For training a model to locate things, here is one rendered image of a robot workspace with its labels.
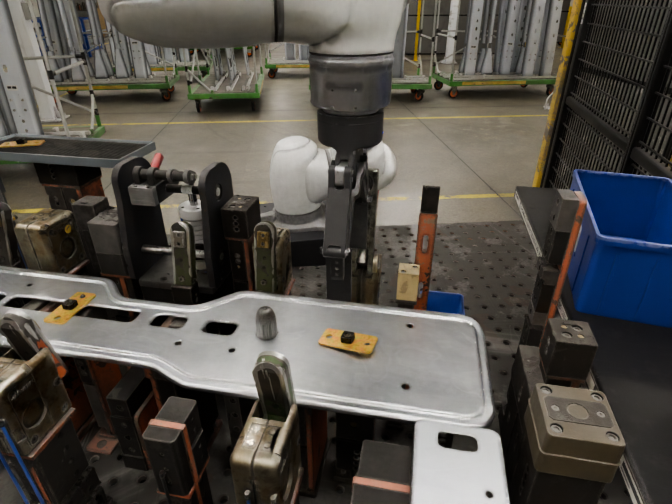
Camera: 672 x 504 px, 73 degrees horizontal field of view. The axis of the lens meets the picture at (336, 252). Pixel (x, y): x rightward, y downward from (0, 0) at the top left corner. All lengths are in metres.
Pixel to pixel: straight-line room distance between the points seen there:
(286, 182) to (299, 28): 0.95
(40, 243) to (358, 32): 0.74
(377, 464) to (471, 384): 0.17
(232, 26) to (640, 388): 0.62
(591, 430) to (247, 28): 0.53
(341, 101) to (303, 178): 0.91
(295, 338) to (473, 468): 0.30
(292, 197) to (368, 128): 0.92
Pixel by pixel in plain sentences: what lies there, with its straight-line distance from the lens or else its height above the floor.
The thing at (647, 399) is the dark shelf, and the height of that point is 1.03.
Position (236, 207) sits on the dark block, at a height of 1.12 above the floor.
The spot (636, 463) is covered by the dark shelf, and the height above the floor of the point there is 1.03.
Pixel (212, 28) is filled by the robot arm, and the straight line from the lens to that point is 0.48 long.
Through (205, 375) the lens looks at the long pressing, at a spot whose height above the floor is 1.00.
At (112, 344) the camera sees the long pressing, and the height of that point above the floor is 1.00.
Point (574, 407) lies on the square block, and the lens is 0.59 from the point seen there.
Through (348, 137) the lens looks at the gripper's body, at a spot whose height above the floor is 1.32.
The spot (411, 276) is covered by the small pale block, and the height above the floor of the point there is 1.06.
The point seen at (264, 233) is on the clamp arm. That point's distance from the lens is 0.80.
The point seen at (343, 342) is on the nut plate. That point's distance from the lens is 0.68.
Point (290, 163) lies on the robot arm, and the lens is 1.38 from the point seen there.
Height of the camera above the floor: 1.45
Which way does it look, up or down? 29 degrees down
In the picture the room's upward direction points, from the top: straight up
